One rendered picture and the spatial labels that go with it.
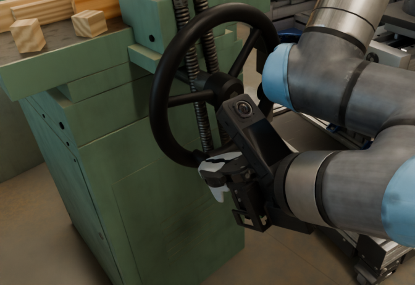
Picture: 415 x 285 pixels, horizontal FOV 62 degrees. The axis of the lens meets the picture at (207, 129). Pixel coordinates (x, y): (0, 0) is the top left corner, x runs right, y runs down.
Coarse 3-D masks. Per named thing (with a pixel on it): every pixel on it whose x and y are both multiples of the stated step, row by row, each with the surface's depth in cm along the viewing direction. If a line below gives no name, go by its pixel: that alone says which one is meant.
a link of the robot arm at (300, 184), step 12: (300, 156) 35; (312, 156) 34; (324, 156) 33; (300, 168) 34; (312, 168) 32; (288, 180) 34; (300, 180) 33; (312, 180) 32; (288, 192) 34; (300, 192) 33; (312, 192) 31; (288, 204) 34; (300, 204) 33; (312, 204) 32; (300, 216) 34; (312, 216) 32; (336, 228) 32
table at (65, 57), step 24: (240, 0) 76; (264, 0) 81; (48, 24) 67; (72, 24) 66; (120, 24) 64; (0, 48) 58; (48, 48) 56; (72, 48) 57; (96, 48) 59; (120, 48) 62; (144, 48) 61; (216, 48) 64; (0, 72) 51; (24, 72) 54; (48, 72) 56; (72, 72) 58; (24, 96) 55
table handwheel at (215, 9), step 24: (192, 24) 48; (216, 24) 50; (264, 24) 56; (168, 48) 48; (168, 72) 48; (216, 72) 58; (168, 96) 50; (192, 96) 54; (216, 96) 56; (264, 96) 67; (168, 120) 52; (168, 144) 54
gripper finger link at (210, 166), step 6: (204, 162) 52; (210, 162) 51; (222, 162) 48; (198, 168) 52; (204, 168) 49; (210, 168) 48; (216, 168) 46; (210, 186) 51; (222, 186) 47; (216, 192) 50; (222, 192) 49; (216, 198) 51; (222, 198) 49
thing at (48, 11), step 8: (48, 0) 66; (56, 0) 67; (64, 0) 67; (16, 8) 63; (24, 8) 64; (32, 8) 64; (40, 8) 65; (48, 8) 66; (56, 8) 67; (64, 8) 68; (72, 8) 69; (16, 16) 63; (24, 16) 64; (32, 16) 65; (40, 16) 66; (48, 16) 67; (56, 16) 68; (64, 16) 69; (40, 24) 66
